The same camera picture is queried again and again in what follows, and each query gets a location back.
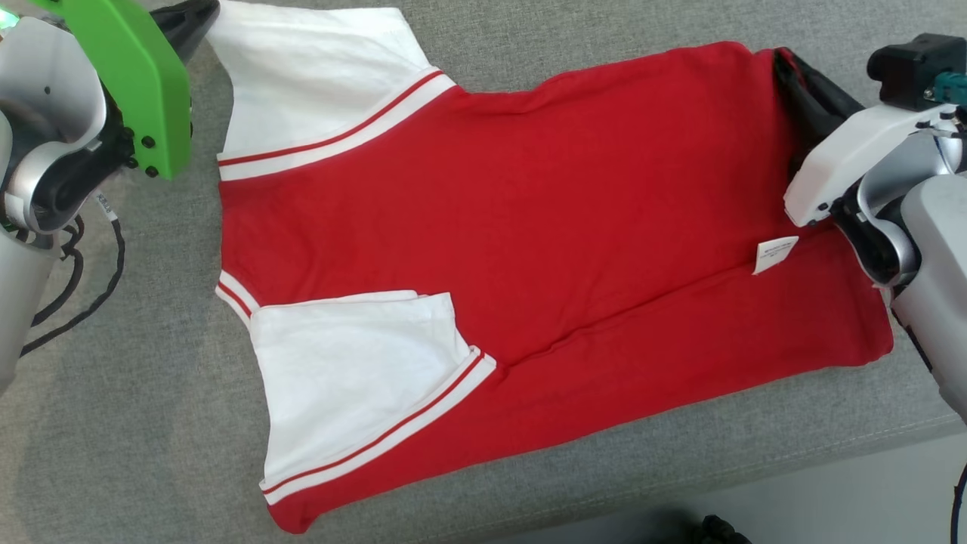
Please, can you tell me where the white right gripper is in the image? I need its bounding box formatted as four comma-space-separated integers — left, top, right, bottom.
774, 47, 960, 227

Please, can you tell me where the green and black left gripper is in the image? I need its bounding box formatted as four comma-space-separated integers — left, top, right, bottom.
34, 0, 221, 180

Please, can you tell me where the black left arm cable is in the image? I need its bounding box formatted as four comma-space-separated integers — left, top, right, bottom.
30, 215, 85, 326
19, 193, 128, 357

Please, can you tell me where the teal cable connector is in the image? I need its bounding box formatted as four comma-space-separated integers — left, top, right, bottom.
935, 72, 967, 107

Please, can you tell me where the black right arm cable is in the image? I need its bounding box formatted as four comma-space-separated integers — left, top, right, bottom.
950, 459, 967, 544

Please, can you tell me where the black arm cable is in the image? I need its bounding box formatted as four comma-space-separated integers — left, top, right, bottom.
950, 459, 967, 544
30, 215, 85, 326
19, 193, 128, 357

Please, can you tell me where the red and white jersey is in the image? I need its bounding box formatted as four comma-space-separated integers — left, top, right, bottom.
204, 0, 894, 535

